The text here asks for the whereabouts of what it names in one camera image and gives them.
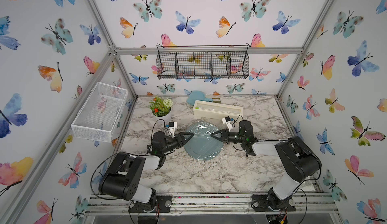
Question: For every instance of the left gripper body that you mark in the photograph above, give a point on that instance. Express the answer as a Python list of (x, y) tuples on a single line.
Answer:
[(170, 144)]

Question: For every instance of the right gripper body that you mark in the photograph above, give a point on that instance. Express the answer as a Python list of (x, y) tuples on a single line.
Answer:
[(235, 138)]

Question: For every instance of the teal ceramic plate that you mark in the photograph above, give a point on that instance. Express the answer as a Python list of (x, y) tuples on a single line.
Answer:
[(203, 141)]

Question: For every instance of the clear plastic wrap sheet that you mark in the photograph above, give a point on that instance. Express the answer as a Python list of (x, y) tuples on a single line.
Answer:
[(203, 139)]

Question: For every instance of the cream plastic wrap dispenser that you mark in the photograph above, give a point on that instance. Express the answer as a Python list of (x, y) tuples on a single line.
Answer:
[(203, 109)]

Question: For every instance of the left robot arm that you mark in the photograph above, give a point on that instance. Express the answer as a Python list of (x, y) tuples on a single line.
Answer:
[(122, 178)]

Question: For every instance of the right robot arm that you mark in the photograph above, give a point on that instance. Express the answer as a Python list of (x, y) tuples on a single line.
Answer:
[(298, 160)]

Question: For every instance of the potted plant white pot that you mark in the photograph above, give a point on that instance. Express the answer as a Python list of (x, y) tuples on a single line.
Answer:
[(161, 108)]

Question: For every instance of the white green striped cloth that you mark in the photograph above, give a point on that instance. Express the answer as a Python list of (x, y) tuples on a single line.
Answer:
[(215, 100)]

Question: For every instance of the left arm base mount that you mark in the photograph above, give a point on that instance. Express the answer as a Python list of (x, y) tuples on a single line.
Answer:
[(156, 204)]

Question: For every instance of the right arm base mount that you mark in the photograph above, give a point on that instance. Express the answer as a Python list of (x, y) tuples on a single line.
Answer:
[(270, 202)]

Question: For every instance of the white mesh wall basket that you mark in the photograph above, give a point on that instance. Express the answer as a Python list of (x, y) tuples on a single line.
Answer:
[(99, 116)]

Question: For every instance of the black wire wall basket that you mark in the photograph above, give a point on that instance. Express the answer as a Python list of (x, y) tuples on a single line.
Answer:
[(212, 62)]

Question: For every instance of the aluminium front rail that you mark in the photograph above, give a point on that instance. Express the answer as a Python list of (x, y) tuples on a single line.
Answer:
[(212, 204)]

